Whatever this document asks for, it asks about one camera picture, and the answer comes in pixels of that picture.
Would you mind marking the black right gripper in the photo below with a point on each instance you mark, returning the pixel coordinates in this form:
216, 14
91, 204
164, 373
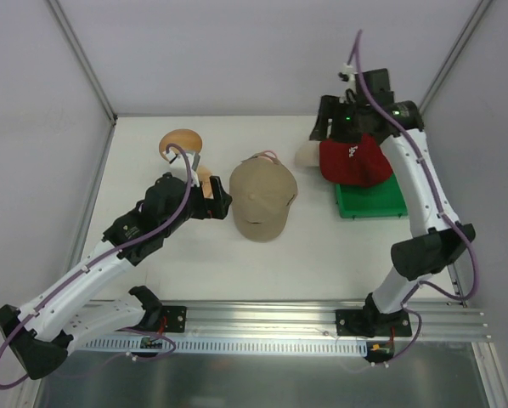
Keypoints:
336, 119

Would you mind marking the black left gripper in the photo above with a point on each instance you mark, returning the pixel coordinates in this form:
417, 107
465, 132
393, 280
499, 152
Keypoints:
211, 199

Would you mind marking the khaki sport baseball cap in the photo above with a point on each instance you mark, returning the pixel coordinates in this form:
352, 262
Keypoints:
258, 223

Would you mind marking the red baseball cap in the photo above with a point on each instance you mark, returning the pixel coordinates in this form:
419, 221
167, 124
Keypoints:
359, 164

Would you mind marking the pink baseball cap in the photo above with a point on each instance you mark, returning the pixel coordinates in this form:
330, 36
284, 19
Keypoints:
263, 177

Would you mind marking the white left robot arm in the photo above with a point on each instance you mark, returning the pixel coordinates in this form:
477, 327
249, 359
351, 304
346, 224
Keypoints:
123, 247

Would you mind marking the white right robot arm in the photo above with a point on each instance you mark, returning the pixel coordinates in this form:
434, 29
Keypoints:
438, 238

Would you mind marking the cream beige baseball cap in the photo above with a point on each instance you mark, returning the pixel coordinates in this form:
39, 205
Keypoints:
307, 154

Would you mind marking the wooden hat stand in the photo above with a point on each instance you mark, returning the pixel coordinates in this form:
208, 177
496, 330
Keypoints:
189, 140

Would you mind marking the green plastic tray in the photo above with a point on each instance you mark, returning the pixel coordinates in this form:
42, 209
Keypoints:
384, 200

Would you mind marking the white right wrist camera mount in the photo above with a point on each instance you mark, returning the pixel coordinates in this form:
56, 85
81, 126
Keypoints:
347, 74

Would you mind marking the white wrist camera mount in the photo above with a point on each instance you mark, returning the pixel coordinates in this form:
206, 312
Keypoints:
347, 74
183, 165

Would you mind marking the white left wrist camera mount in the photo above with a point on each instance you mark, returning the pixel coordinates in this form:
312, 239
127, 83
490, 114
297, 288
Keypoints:
183, 165

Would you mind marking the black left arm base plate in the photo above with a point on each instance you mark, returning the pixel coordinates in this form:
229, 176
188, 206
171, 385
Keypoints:
164, 319

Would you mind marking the aluminium mounting rail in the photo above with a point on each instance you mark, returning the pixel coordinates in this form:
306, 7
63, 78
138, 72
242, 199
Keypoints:
437, 321

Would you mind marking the white slotted cable duct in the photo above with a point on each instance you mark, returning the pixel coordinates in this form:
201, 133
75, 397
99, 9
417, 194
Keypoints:
213, 345

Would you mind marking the right aluminium frame post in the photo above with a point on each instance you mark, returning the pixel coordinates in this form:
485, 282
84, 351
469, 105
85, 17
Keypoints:
459, 45

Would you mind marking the aluminium frame post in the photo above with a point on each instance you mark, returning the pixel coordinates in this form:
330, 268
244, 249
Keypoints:
66, 28
459, 45

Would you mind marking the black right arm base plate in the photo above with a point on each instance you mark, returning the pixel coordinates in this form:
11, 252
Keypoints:
357, 322

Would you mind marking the left aluminium frame post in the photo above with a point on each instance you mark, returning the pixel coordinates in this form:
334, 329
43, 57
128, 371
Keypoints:
66, 28

